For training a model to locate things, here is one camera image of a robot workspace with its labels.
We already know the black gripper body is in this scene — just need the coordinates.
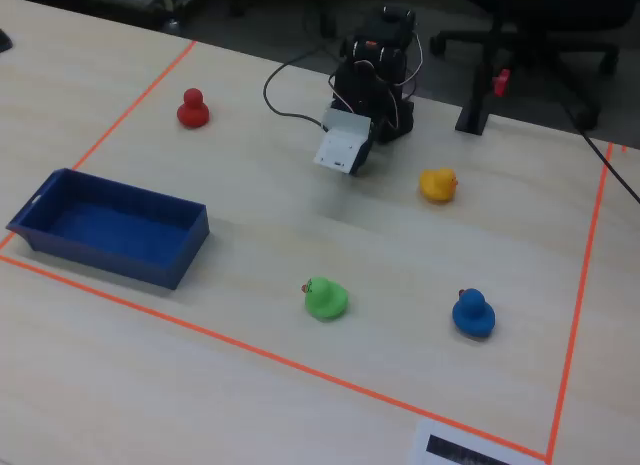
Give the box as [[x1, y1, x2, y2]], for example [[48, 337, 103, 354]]
[[348, 127, 376, 177]]

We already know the green rubber duck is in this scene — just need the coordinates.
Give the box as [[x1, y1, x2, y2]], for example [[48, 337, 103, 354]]
[[301, 276, 350, 321]]

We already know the yellow rubber duck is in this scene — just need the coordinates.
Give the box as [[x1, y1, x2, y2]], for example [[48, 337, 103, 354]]
[[418, 167, 459, 205]]

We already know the black box with red clip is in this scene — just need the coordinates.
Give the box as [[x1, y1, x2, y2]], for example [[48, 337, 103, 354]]
[[454, 14, 502, 134]]

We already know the red rubber duck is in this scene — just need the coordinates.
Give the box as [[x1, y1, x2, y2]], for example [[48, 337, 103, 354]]
[[176, 87, 211, 129]]

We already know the blue rubber duck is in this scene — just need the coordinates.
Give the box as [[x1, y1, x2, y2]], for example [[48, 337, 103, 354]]
[[451, 287, 497, 338]]

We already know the blue plastic box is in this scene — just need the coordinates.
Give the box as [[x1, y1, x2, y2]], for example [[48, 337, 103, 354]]
[[5, 167, 210, 291]]

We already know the long orange tape strip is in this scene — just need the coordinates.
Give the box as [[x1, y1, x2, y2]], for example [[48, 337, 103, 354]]
[[0, 253, 551, 461]]

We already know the black office chair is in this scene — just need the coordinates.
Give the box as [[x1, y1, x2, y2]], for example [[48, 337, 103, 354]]
[[430, 0, 640, 131]]

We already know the white paper with black bar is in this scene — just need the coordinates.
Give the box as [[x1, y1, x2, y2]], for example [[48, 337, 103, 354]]
[[407, 418, 546, 465]]

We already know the black camera cable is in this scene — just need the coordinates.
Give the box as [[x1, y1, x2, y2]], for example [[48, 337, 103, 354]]
[[262, 47, 331, 127]]

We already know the red clamp handle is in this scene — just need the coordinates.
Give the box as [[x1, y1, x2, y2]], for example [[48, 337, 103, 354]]
[[491, 68, 512, 97]]

